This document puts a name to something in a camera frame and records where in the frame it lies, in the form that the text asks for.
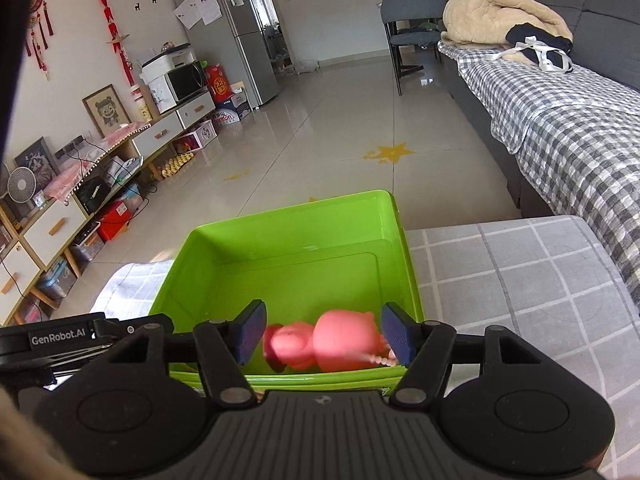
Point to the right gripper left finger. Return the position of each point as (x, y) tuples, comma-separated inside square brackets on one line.
[(223, 348)]

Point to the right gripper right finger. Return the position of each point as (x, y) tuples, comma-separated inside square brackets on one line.
[(424, 349)]

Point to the pink pig toy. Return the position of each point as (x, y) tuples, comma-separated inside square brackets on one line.
[(340, 341)]

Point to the white wooden tv cabinet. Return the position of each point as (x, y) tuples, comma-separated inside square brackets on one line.
[(33, 249)]

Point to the green plastic box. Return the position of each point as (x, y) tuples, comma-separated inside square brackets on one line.
[(348, 252)]

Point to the grey checked table cloth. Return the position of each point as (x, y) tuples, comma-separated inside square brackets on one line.
[(551, 281)]

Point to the red storage box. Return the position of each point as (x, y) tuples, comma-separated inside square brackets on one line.
[(113, 220)]

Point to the small white fan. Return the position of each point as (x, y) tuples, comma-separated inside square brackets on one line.
[(21, 189)]

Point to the framed cartoon picture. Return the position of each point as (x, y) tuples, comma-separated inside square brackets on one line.
[(106, 110)]

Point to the white printer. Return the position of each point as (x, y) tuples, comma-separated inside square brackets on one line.
[(166, 61)]

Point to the black white garment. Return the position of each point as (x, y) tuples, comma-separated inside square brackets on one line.
[(531, 44)]

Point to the silver refrigerator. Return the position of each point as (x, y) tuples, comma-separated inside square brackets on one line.
[(226, 32)]

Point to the beige blanket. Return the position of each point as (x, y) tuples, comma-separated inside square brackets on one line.
[(472, 23)]

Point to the grey chair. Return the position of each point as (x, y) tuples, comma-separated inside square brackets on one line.
[(410, 23)]

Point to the dark grey sofa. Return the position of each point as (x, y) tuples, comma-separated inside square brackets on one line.
[(606, 40)]

